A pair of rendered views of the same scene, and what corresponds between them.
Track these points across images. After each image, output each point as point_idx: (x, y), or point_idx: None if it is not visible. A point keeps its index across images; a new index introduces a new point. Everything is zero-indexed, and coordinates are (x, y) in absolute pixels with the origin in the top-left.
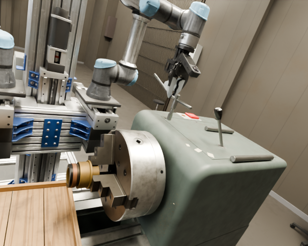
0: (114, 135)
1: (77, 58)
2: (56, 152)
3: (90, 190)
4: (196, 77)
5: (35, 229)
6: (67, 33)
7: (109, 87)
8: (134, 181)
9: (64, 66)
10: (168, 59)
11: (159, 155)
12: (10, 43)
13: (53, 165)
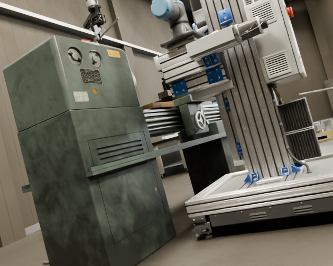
0: None
1: (202, 9)
2: (228, 110)
3: (144, 110)
4: (84, 28)
5: None
6: (191, 0)
7: (171, 29)
8: None
9: (196, 24)
10: (103, 16)
11: None
12: (196, 27)
13: (225, 123)
